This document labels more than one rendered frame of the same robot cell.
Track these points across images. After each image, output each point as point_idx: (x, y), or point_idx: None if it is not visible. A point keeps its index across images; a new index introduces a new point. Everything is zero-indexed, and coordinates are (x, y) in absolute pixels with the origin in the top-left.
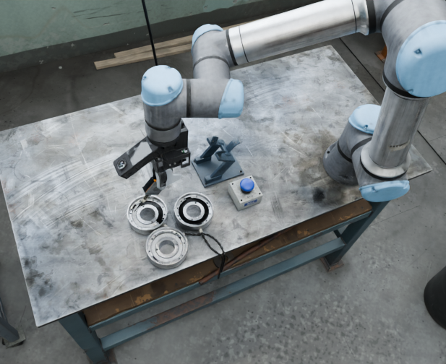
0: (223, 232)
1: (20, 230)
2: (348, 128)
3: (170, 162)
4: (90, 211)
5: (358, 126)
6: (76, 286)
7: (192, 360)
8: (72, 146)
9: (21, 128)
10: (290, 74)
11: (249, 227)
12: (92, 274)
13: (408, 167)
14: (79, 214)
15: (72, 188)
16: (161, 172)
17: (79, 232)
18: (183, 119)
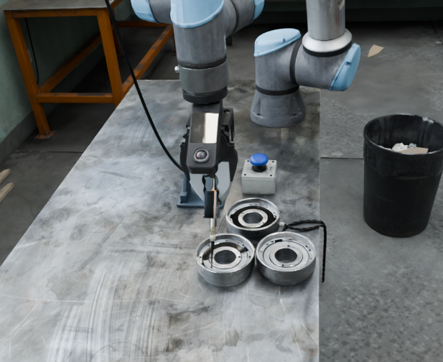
0: (293, 214)
1: None
2: (268, 61)
3: (229, 128)
4: (166, 322)
5: (278, 44)
6: None
7: None
8: (41, 307)
9: None
10: (141, 109)
11: (300, 193)
12: (268, 353)
13: (309, 88)
14: (160, 337)
15: (109, 330)
16: (233, 144)
17: (189, 347)
18: (114, 194)
